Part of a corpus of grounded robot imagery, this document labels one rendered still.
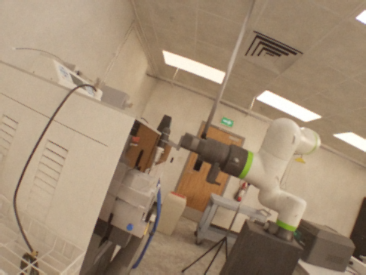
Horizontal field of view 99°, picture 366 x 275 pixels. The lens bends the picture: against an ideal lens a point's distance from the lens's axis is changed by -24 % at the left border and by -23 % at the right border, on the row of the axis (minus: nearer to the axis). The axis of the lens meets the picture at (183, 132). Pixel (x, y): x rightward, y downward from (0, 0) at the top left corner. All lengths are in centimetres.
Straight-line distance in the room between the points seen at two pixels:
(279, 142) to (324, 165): 504
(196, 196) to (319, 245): 313
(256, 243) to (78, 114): 101
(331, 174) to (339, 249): 380
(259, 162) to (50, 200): 57
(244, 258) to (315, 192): 448
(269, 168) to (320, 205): 512
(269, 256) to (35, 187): 108
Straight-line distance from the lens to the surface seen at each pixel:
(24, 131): 59
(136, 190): 59
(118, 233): 67
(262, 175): 60
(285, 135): 59
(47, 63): 77
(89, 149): 47
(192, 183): 448
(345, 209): 626
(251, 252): 116
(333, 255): 211
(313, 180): 544
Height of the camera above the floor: 141
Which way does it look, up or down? 5 degrees up
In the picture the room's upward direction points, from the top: 22 degrees clockwise
